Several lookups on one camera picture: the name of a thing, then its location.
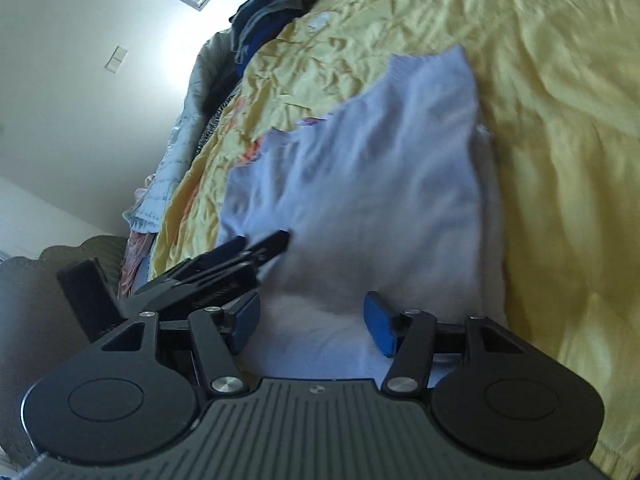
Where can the grey scalloped headboard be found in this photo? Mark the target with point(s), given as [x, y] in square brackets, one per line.
[30, 340]

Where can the zebra striped cloth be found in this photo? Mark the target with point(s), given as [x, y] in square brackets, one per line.
[216, 117]

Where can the white wall switch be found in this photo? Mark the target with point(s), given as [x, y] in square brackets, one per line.
[116, 59]

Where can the yellow printed blanket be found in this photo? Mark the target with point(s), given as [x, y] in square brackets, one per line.
[550, 135]

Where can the pale lavender knit top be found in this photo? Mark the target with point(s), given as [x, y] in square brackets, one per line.
[380, 185]

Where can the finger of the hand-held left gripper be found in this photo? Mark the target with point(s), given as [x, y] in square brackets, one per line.
[210, 260]
[260, 252]

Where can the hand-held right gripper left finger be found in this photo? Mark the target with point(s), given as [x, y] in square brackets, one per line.
[247, 321]

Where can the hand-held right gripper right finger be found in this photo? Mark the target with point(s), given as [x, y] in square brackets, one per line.
[380, 325]

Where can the pale floral quilt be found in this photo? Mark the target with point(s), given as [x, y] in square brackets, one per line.
[170, 170]

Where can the stack of dark folded clothes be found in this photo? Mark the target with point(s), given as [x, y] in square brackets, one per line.
[260, 25]

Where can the pink cloth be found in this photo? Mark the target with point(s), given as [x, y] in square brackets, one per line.
[136, 265]

